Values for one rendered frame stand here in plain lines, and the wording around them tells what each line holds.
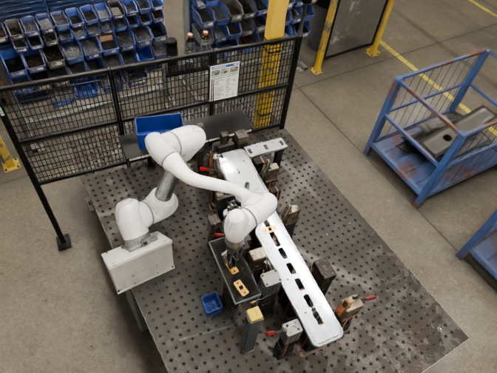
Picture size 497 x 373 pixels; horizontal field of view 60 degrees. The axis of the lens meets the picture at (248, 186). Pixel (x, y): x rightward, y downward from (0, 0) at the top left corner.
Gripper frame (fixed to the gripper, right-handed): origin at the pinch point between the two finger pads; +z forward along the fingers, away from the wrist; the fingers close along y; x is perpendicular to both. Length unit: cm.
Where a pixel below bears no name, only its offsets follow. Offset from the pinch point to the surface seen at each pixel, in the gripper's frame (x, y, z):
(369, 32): -223, -341, 86
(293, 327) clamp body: 39.3, -12.2, 14.5
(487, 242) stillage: 47, -232, 104
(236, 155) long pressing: -77, -52, 20
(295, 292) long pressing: 23.5, -26.6, 20.1
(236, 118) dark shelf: -105, -69, 17
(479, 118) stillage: -43, -310, 68
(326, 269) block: 22, -48, 17
